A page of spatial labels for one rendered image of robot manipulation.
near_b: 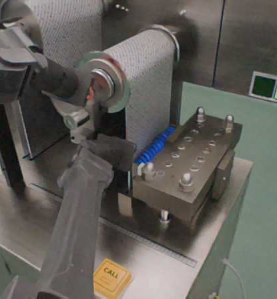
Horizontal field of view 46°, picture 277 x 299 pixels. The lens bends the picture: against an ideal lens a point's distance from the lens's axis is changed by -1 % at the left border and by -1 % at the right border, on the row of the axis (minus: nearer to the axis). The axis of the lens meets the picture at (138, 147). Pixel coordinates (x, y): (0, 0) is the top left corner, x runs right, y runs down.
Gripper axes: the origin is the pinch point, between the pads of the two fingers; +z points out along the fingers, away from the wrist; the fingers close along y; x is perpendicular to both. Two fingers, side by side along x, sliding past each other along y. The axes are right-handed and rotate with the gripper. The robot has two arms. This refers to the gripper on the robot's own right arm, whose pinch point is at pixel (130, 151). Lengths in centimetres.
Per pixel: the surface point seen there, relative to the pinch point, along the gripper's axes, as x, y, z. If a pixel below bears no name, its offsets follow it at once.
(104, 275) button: -25.4, 9.0, -14.9
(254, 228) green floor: -44, 29, 135
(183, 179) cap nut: -1.6, 16.3, -2.4
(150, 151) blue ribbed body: 0.5, 2.5, 6.7
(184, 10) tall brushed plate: 40.3, -1.1, 11.7
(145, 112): 10.6, 0.3, 1.7
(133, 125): 7.0, 0.3, -3.1
